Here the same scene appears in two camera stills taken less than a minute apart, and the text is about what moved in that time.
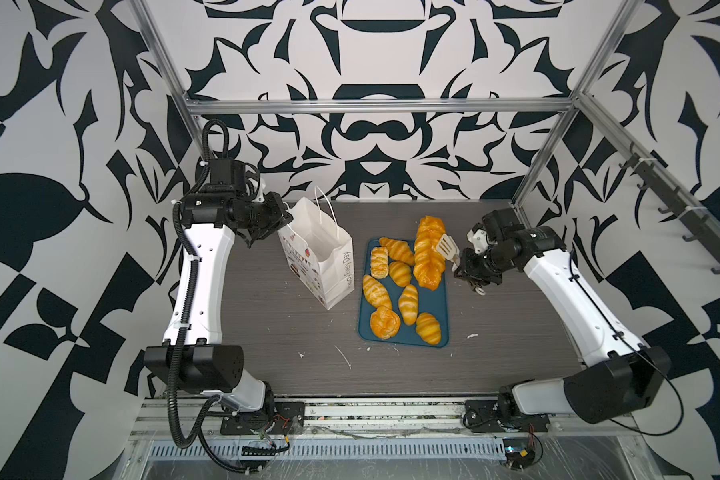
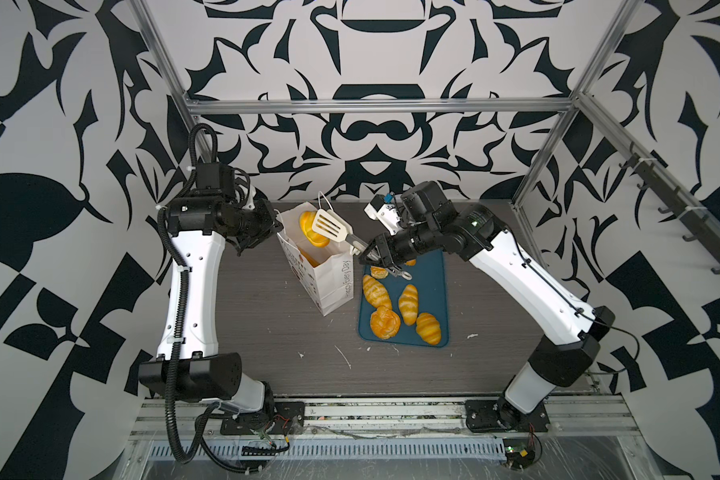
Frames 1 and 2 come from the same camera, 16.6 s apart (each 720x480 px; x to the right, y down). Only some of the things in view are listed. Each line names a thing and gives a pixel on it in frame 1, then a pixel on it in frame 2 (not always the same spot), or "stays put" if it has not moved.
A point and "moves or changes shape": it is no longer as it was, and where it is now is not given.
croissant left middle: (375, 292) stays put
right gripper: (466, 269) → (386, 249)
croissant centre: (408, 304) stays put
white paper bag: (323, 259) stays put
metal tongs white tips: (450, 250) → (333, 228)
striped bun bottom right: (428, 328) stays put
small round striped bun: (400, 273) moves or changes shape
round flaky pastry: (384, 323) stays put
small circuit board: (519, 454) stays put
